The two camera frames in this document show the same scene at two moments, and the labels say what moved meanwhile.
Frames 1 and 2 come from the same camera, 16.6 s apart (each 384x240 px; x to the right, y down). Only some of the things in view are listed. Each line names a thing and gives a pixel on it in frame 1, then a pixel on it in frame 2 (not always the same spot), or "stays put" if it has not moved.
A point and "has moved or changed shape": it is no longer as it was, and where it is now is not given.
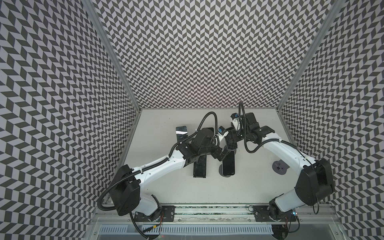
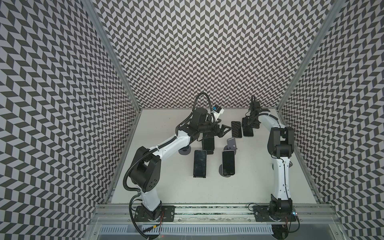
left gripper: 217,155 to 216,132
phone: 200,167 stays put
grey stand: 221,171 stays put
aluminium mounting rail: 217,214 stays put
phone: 228,164 stays put
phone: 231,139 has moved or changed shape
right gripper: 231,139 to 248,122
